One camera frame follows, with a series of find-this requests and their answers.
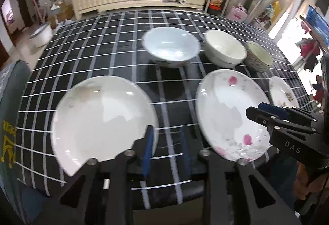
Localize white plate bear print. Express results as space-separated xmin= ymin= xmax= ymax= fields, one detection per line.
xmin=269 ymin=76 xmax=299 ymax=108

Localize white plate pink flowers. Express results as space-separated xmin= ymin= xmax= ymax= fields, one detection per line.
xmin=196 ymin=69 xmax=270 ymax=161

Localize plain white plate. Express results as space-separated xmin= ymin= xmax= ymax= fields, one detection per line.
xmin=51 ymin=76 xmax=158 ymax=176

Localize green patterned bowl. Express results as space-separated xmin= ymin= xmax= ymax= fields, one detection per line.
xmin=244 ymin=41 xmax=274 ymax=72

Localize cream white bowl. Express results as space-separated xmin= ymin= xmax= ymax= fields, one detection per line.
xmin=204 ymin=30 xmax=247 ymax=68

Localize white bowl red pattern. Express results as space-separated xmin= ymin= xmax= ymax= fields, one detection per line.
xmin=142 ymin=27 xmax=201 ymax=68

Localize person right hand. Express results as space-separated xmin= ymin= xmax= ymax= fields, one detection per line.
xmin=293 ymin=162 xmax=328 ymax=200

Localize blue plastic basket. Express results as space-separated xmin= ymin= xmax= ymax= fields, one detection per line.
xmin=306 ymin=5 xmax=329 ymax=47

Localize pink gift bag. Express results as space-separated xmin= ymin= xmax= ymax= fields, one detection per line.
xmin=226 ymin=4 xmax=248 ymax=22

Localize black white checked tablecloth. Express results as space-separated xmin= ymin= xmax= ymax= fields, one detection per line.
xmin=15 ymin=10 xmax=312 ymax=209

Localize white mop bucket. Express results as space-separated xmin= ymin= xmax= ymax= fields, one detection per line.
xmin=29 ymin=22 xmax=53 ymax=48

